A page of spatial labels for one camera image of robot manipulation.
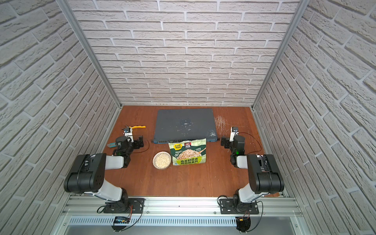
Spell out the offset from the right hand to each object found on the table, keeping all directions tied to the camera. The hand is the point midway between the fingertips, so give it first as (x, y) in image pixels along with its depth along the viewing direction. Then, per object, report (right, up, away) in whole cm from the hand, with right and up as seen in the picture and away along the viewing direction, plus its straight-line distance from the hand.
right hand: (226, 134), depth 95 cm
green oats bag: (-25, -8, -15) cm, 30 cm away
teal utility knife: (-77, -7, 0) cm, 77 cm away
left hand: (-62, +1, -1) cm, 62 cm away
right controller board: (+2, -41, -25) cm, 48 cm away
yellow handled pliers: (-64, +5, +11) cm, 65 cm away
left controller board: (-59, -41, -22) cm, 76 cm away
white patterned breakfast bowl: (-41, -15, -10) cm, 45 cm away
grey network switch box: (-37, +6, +8) cm, 38 cm away
